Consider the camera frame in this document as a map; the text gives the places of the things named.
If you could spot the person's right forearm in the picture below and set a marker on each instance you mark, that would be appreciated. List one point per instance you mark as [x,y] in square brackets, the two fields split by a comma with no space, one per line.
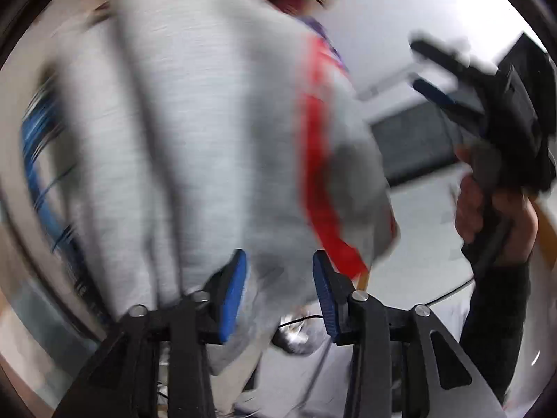
[496,326]

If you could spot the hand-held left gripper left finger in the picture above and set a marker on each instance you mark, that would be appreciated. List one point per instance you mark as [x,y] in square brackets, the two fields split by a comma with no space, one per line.
[233,296]

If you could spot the person's right hand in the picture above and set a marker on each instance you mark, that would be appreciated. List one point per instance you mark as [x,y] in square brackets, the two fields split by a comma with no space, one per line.
[469,209]

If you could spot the grey red striped garment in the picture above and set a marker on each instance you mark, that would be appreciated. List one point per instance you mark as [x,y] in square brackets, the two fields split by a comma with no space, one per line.
[196,117]

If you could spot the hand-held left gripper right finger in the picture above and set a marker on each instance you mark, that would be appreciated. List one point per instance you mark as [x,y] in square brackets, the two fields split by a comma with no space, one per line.
[326,296]

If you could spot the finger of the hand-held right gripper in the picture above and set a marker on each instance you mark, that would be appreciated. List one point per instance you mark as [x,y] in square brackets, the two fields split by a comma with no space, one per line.
[439,96]
[439,54]

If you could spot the blue plaid shirt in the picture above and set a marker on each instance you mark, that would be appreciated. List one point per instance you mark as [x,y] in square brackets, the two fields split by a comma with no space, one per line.
[39,152]

